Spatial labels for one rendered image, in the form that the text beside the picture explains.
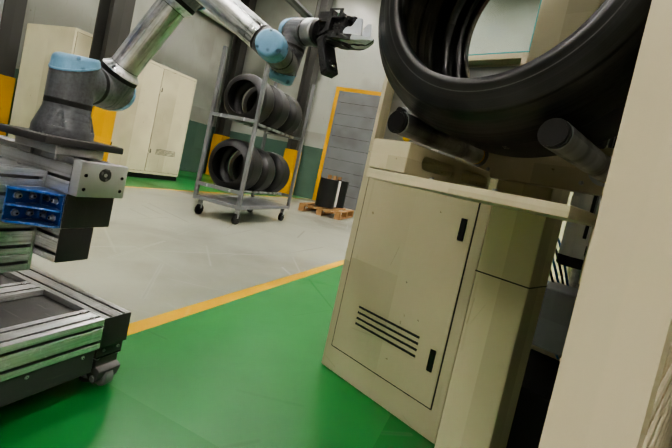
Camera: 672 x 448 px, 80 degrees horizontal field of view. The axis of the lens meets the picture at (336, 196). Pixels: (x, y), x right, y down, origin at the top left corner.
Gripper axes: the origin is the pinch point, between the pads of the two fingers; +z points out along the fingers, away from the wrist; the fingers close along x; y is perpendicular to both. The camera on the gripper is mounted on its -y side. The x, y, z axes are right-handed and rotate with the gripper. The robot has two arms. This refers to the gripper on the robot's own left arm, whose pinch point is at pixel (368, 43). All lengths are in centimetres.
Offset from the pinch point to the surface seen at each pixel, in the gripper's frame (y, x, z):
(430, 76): -9.0, -11.8, 29.5
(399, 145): -21.9, -10.3, 26.7
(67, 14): 47, 83, -890
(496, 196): -25, -10, 47
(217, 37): 145, 453, -1053
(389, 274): -66, 52, -7
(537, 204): -25, -10, 53
